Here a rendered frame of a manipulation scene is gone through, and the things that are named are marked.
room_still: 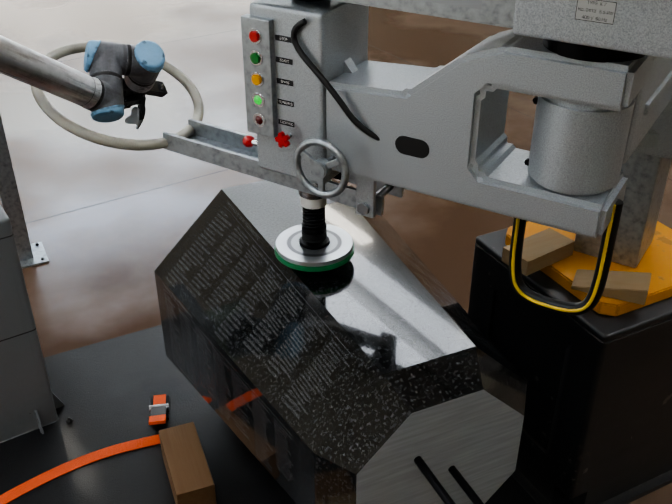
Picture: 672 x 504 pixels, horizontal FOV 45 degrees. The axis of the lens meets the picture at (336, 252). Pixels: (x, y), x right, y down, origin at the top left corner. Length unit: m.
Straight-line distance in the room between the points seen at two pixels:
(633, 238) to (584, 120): 0.87
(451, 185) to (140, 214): 2.78
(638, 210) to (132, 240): 2.56
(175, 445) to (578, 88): 1.76
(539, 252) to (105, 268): 2.22
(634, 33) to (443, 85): 0.40
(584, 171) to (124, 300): 2.46
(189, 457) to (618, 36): 1.85
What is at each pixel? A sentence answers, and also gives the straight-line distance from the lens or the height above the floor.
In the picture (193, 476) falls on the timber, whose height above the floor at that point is 0.14.
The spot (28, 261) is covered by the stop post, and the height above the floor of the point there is 0.01.
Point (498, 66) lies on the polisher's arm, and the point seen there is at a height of 1.54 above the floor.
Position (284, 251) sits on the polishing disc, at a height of 0.93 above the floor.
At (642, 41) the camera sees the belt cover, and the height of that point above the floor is 1.64.
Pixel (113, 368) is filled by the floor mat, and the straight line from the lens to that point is 3.32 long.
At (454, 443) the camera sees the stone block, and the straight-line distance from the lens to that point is 2.01.
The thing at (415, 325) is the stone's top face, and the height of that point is 0.87.
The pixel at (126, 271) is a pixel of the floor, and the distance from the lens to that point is 3.92.
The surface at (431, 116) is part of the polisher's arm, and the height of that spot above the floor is 1.40.
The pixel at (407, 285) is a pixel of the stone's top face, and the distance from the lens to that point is 2.16.
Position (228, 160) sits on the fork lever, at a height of 1.14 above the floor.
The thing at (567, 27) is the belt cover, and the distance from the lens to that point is 1.59.
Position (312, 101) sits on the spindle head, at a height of 1.38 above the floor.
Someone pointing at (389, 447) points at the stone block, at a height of 0.73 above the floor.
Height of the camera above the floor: 2.07
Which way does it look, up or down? 32 degrees down
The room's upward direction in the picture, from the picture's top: straight up
